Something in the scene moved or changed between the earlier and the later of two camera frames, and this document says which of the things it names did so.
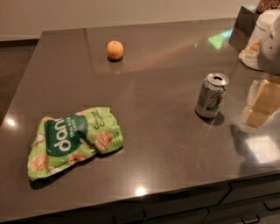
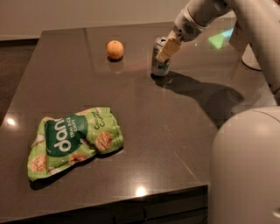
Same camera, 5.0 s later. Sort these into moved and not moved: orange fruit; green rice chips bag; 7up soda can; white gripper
Moved: 7up soda can; white gripper
Not moved: orange fruit; green rice chips bag
